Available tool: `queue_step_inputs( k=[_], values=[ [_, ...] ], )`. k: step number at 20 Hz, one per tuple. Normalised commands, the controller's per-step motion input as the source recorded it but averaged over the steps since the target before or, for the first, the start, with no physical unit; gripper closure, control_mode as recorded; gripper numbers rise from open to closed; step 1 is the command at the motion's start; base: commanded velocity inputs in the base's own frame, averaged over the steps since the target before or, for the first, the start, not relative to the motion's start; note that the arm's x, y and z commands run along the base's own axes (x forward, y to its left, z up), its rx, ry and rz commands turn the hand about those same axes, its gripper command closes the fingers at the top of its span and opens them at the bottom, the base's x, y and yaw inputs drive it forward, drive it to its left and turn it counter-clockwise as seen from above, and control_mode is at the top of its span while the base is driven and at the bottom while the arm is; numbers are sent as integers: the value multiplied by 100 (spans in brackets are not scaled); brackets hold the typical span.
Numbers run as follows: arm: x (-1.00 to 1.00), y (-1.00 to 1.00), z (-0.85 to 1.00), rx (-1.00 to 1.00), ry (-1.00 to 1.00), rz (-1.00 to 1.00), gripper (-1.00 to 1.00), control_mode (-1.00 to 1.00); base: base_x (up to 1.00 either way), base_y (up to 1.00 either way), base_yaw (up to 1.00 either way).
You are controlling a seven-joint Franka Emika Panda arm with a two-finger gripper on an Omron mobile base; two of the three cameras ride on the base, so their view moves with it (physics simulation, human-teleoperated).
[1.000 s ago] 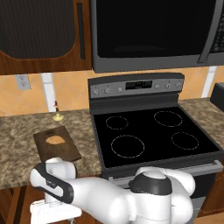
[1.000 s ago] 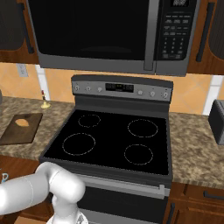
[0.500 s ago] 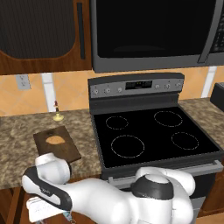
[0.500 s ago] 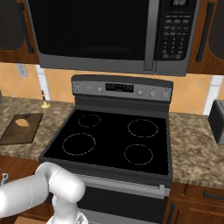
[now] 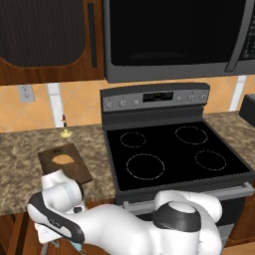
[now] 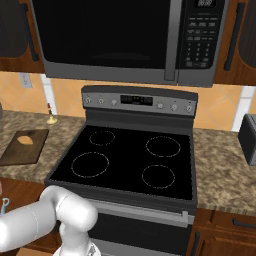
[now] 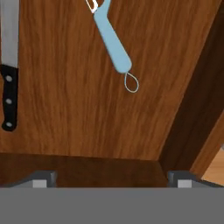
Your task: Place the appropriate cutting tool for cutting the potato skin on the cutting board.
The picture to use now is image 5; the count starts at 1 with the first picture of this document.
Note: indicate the grey wall socket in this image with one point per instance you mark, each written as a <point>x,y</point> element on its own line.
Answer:
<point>26,93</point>

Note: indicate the brown cupboard door dark panel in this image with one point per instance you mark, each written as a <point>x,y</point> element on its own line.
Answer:
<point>43,36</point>

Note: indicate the grey black microwave oven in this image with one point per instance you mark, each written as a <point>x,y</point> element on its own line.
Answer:
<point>172,36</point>

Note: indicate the yellow-based small red-topped ornament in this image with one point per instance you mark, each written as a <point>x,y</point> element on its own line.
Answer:
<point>66,133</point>

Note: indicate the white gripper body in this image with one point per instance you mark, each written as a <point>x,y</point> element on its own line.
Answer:
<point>46,232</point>

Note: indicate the brown potato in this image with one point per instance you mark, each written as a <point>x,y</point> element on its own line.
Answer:
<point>62,159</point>

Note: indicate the grey stove knob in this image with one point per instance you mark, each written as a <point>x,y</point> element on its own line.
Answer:
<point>179,98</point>
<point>109,105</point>
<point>203,97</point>
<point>191,98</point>
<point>122,103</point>
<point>136,102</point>

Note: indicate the brown base cupboard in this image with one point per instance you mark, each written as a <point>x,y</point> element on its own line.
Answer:
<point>13,234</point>
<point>245,219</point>

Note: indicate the black stove with glass hob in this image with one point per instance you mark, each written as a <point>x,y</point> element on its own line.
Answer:
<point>172,149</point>

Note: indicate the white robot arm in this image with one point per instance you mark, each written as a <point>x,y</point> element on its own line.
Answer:
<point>126,229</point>

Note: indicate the dark wooden cutting board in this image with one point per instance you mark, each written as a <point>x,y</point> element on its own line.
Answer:
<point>74,166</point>

